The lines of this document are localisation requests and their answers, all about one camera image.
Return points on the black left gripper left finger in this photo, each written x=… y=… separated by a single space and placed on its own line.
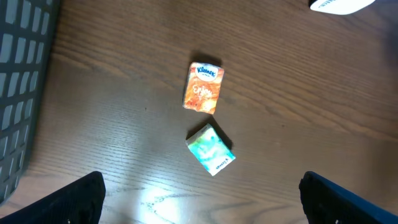
x=79 y=202

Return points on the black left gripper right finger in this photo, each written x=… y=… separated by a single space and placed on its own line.
x=325 y=202

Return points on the teal tissue pack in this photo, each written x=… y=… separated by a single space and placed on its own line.
x=210 y=150

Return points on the white barcode scanner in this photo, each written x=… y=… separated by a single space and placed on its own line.
x=339 y=7

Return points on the small orange snack packet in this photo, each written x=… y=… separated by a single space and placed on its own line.
x=203 y=87

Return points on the grey plastic mesh basket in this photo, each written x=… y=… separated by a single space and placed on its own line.
x=27 y=31

